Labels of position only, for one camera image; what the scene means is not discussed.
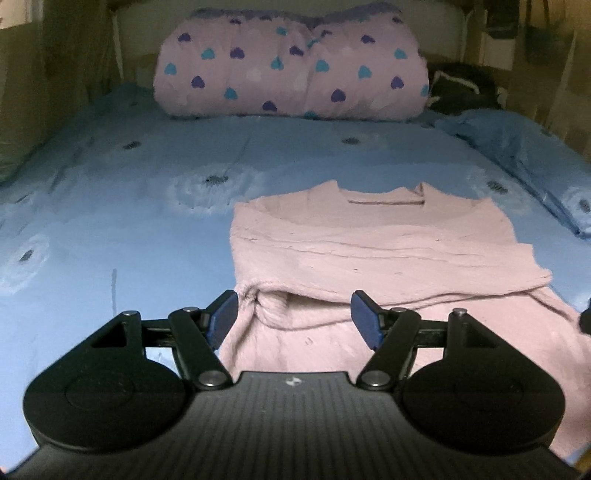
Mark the pink cable-knit sweater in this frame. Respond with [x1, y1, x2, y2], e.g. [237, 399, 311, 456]
[219, 181, 590, 456]

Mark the blue dandelion bed sheet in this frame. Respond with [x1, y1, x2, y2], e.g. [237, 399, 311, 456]
[1, 86, 590, 469]

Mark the blue dandelion pillow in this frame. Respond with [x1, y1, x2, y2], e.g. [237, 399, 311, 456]
[434, 109, 591, 240]

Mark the black fabric item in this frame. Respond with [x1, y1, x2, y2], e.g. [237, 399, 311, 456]
[427, 62, 502, 115]

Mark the pink heart-print rolled quilt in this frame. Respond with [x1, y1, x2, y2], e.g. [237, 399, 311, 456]
[153, 13, 430, 121]

